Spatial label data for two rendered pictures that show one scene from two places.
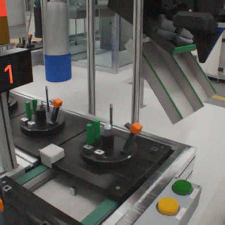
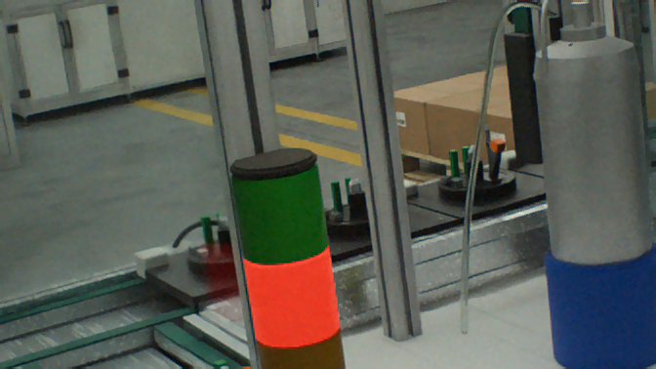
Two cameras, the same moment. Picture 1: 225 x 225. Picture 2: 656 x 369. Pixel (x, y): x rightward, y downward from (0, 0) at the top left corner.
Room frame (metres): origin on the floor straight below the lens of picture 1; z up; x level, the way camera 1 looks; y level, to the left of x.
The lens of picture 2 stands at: (-0.13, -0.13, 1.58)
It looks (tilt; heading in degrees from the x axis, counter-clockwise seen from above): 14 degrees down; 27
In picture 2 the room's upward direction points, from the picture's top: 8 degrees counter-clockwise
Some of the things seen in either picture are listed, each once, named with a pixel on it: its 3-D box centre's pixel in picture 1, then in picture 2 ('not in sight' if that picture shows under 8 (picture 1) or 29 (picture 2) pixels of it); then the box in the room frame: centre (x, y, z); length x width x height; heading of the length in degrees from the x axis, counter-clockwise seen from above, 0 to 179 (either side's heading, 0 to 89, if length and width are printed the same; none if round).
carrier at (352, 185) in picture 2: not in sight; (356, 199); (1.80, 0.79, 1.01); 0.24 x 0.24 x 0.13; 54
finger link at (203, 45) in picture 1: (200, 46); not in sight; (0.50, -0.16, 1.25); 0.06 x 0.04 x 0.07; 54
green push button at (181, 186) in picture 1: (182, 188); not in sight; (0.46, -0.15, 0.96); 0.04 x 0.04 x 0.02
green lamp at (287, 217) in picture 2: not in sight; (280, 210); (0.51, 0.22, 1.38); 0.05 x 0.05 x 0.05
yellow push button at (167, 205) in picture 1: (167, 207); not in sight; (0.40, -0.11, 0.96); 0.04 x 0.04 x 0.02
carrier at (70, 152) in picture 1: (107, 137); not in sight; (0.59, 0.01, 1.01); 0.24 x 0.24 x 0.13; 54
